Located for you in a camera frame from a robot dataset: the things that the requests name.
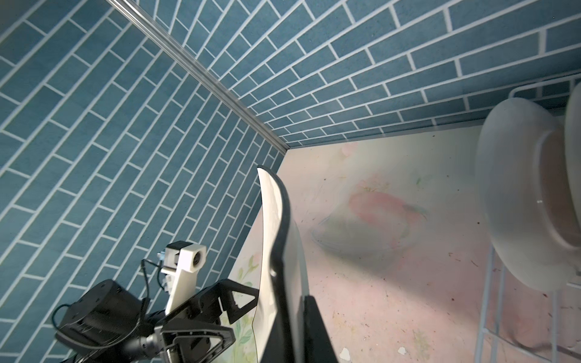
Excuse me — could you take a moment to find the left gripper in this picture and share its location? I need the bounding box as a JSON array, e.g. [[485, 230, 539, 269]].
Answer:
[[154, 279, 259, 362]]

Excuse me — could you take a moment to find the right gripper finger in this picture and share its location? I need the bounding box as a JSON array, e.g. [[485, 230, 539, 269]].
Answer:
[[304, 296, 338, 363]]

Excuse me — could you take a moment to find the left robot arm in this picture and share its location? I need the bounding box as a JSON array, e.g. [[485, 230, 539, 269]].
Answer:
[[54, 279, 259, 362]]

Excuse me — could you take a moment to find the round white plate outer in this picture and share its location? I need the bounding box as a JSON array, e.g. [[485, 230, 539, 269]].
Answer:
[[476, 98, 580, 292]]

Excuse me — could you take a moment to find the left corner metal profile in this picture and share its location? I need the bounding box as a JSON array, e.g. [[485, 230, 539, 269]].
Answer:
[[108, 0, 289, 154]]

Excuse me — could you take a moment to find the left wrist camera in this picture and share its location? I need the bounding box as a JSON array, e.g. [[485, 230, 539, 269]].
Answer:
[[161, 241, 207, 316]]

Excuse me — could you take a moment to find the white wire dish rack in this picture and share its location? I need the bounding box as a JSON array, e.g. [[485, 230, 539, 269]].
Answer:
[[474, 74, 580, 362]]

